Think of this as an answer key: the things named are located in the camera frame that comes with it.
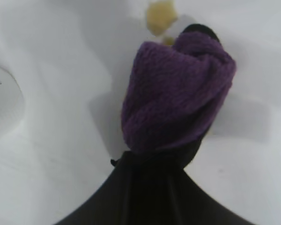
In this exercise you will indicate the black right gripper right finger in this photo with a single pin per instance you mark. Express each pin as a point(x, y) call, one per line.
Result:
point(189, 204)

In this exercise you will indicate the purple and black cloth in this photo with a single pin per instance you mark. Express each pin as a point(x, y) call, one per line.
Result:
point(173, 93)

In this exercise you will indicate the white paper coffee cup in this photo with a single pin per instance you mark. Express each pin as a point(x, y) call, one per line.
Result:
point(4, 105)

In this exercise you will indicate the large brown coffee spill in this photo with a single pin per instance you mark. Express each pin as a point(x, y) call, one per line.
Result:
point(160, 16)

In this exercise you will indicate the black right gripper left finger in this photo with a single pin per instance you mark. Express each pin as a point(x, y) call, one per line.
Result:
point(121, 199)

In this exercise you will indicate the small brown coffee spill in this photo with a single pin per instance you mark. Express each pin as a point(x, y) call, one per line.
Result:
point(168, 41)

